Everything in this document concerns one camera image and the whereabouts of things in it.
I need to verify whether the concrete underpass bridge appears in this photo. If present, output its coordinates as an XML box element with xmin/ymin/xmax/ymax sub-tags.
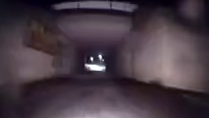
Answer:
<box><xmin>47</xmin><ymin>0</ymin><xmax>140</xmax><ymax>77</ymax></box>

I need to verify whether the pale concrete wall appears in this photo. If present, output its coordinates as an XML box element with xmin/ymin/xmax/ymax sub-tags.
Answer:
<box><xmin>115</xmin><ymin>4</ymin><xmax>209</xmax><ymax>95</ymax></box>

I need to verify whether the graffitied concrete wall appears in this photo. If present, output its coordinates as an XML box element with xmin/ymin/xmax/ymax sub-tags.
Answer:
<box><xmin>0</xmin><ymin>9</ymin><xmax>78</xmax><ymax>92</ymax></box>

